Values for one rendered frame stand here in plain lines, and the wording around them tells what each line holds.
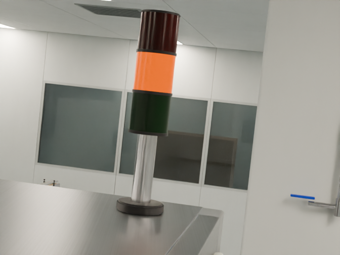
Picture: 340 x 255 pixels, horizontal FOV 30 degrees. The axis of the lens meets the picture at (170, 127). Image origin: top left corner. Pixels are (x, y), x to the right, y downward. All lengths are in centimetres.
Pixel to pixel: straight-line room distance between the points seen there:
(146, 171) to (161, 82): 11
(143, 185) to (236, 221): 809
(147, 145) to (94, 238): 18
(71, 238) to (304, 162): 162
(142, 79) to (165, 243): 22
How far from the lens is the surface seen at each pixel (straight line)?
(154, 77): 77
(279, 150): 219
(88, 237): 65
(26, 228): 67
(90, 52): 915
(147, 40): 78
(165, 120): 78
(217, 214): 85
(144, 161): 79
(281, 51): 219
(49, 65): 934
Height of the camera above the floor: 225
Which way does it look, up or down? 3 degrees down
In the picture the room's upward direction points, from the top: 6 degrees clockwise
